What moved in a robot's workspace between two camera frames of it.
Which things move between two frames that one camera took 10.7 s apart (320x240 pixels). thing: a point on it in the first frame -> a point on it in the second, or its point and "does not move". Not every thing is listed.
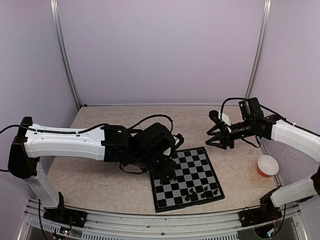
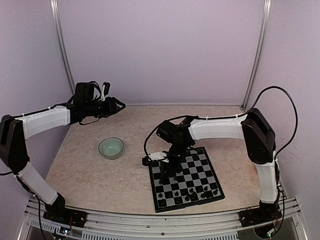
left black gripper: [164, 172] -> [109, 107]
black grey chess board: [196, 182] does not move
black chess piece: [178, 200] does not move
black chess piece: [213, 186] does not move
